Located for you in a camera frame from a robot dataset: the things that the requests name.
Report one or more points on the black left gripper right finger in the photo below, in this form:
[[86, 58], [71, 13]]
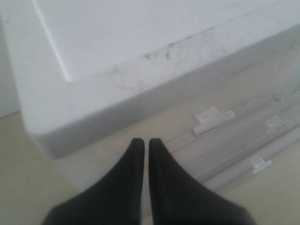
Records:
[[178, 199]]

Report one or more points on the clear top left drawer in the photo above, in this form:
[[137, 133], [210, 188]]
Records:
[[211, 122]]

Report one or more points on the white plastic drawer cabinet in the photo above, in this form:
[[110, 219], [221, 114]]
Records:
[[85, 69]]

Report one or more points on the clear wide drawer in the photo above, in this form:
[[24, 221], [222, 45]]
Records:
[[257, 161], [208, 156]]

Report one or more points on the clear bottom wide drawer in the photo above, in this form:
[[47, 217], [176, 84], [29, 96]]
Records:
[[257, 161]]

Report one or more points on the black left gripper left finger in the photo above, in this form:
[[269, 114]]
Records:
[[113, 200]]

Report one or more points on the clear middle wide drawer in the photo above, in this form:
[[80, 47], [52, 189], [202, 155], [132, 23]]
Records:
[[208, 156]]

